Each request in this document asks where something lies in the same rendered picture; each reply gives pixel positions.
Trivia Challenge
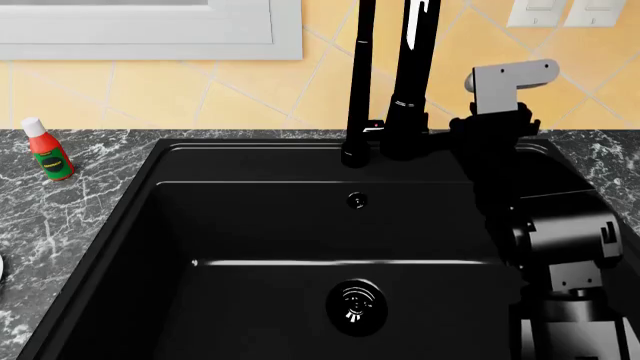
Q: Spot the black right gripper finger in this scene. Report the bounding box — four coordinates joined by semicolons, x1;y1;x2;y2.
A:
425;131;454;147

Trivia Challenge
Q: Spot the black tall sink faucet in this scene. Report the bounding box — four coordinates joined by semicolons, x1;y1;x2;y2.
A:
340;0;444;169

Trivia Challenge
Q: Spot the round sink overflow cap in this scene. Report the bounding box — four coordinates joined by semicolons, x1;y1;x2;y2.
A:
345;190;370;211

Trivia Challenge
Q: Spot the black sink drain strainer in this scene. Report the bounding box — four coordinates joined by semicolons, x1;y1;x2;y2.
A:
324;278;390;338

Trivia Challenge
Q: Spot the black kitchen sink basin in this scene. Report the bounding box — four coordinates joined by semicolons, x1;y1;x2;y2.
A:
17;137;615;360

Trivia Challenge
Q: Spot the red ketchup bottle white cap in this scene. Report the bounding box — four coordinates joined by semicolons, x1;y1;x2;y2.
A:
20;116;77;183

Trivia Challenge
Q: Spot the grey gripper camera mount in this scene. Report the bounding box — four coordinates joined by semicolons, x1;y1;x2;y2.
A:
464;57;560;115

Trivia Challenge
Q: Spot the white wall switch plate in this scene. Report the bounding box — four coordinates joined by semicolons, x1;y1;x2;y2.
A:
563;0;622;29
505;0;564;30

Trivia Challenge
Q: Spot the white window frame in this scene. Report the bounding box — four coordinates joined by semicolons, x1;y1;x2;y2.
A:
0;0;305;62

